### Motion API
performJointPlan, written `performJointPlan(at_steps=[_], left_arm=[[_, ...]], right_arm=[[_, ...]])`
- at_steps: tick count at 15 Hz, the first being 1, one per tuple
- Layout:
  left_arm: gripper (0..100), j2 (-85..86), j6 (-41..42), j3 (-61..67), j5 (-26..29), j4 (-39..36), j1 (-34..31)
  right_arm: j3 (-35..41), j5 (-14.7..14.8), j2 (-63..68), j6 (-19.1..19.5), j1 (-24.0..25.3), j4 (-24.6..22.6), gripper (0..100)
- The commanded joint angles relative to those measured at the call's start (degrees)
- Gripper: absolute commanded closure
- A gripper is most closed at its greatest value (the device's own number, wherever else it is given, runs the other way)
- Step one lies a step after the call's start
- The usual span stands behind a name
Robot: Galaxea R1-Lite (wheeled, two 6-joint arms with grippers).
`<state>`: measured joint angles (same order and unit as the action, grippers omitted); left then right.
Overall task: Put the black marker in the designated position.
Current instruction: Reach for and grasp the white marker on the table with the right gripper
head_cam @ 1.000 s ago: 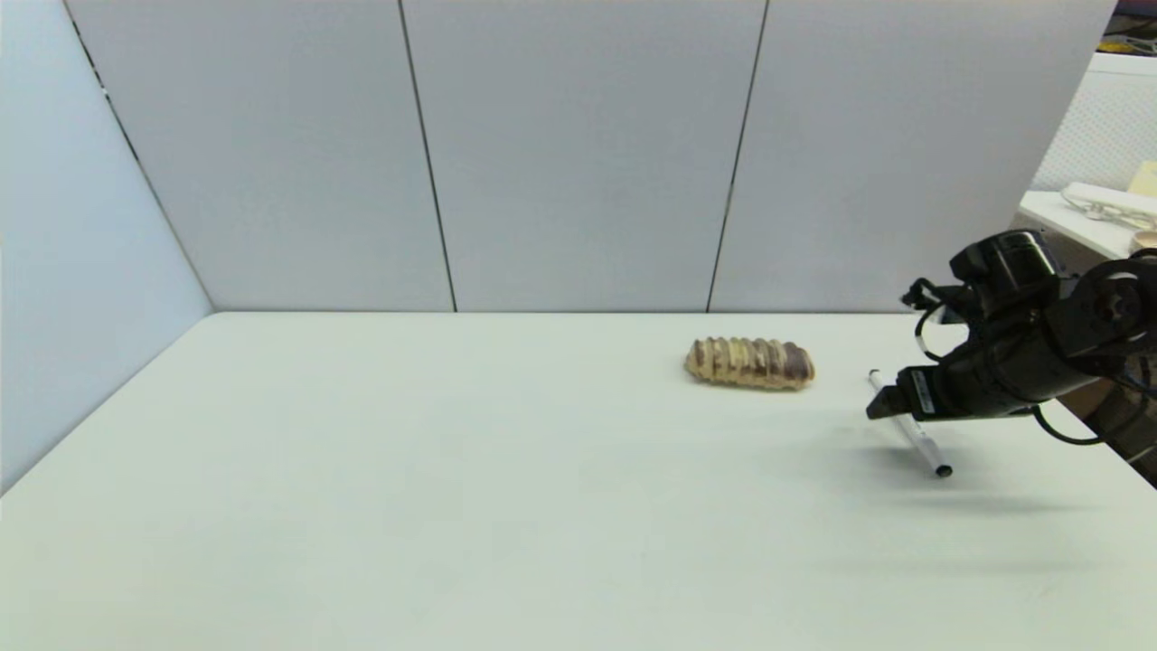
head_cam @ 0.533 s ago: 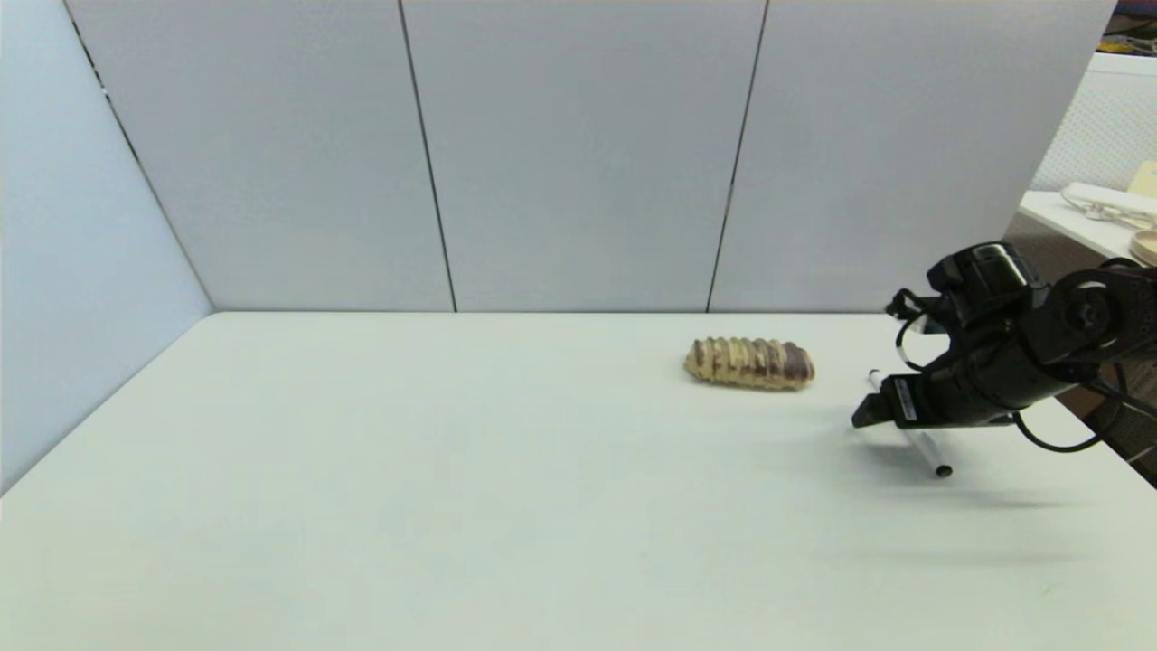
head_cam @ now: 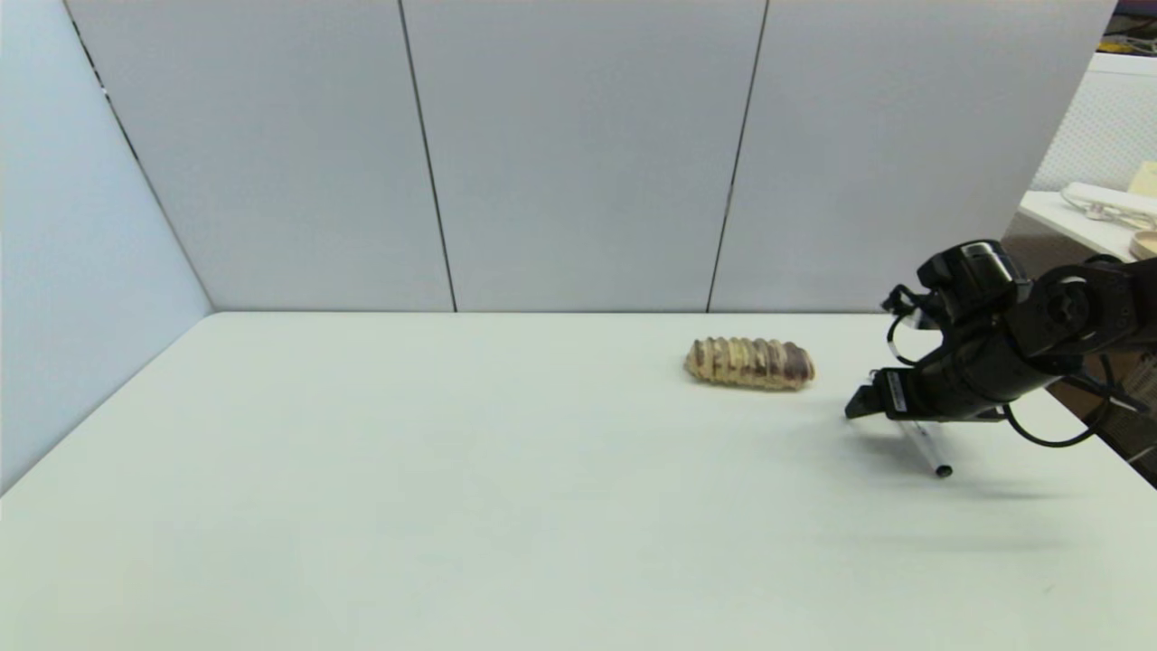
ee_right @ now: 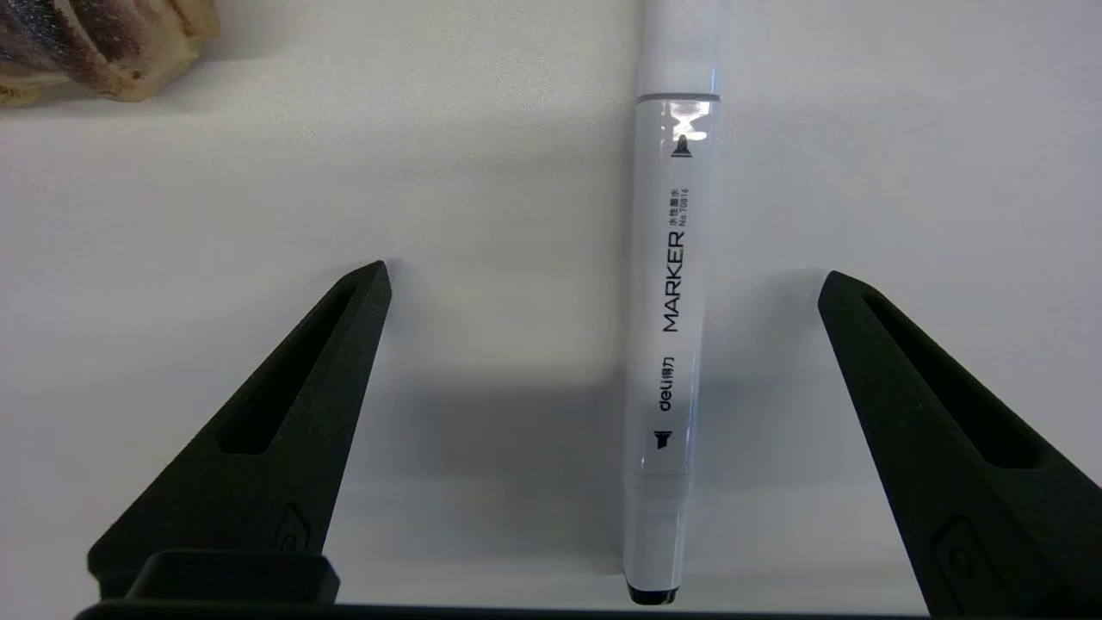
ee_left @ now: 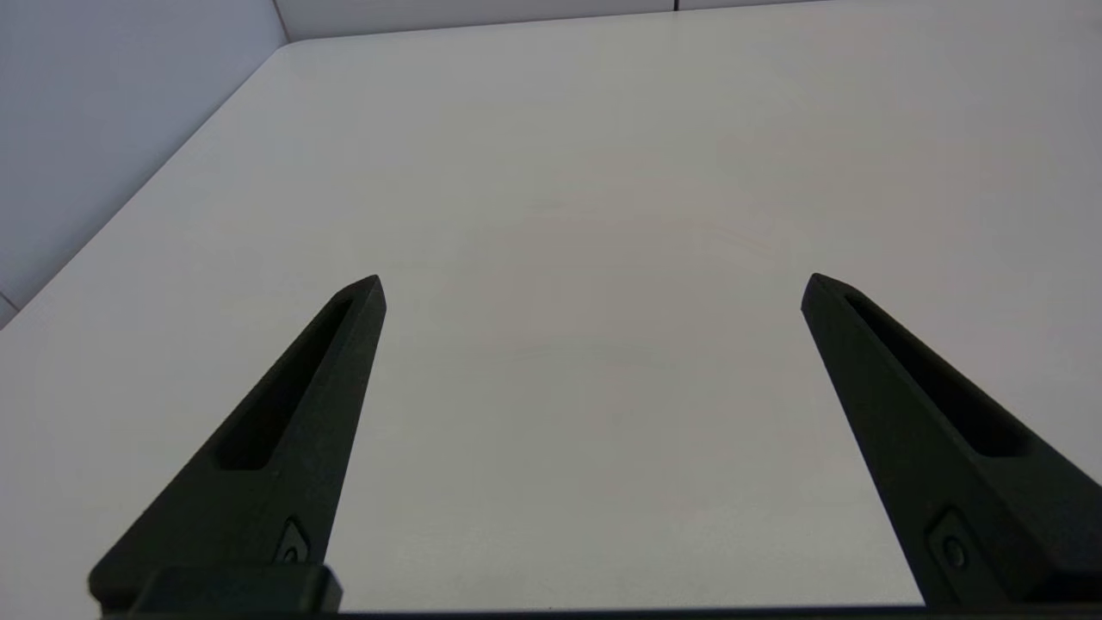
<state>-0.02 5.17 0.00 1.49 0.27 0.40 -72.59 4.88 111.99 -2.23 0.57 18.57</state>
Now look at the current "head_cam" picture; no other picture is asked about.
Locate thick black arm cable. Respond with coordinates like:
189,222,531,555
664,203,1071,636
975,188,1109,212
1002,354,1151,449

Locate thin black camera cable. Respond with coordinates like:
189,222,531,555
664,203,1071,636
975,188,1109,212
882,284,923,368

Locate colourful background clutter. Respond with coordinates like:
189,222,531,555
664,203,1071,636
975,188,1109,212
1101,0,1157,57

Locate striped brown bread roll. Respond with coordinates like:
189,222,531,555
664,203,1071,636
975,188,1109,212
683,336,816,392

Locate white perforated partition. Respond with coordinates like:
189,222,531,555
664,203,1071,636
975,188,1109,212
1029,52,1157,195

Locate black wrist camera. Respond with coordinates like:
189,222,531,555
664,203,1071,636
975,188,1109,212
916,239,1033,340

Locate brown cardboard box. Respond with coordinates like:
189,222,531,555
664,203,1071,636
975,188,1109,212
1047,348,1157,424

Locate white side table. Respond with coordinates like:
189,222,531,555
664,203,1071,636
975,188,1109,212
1018,190,1157,263

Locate white power strip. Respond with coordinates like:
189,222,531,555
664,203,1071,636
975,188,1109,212
1060,182,1157,223

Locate white marker with black cap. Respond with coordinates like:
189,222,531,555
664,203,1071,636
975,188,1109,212
868,369,954,479

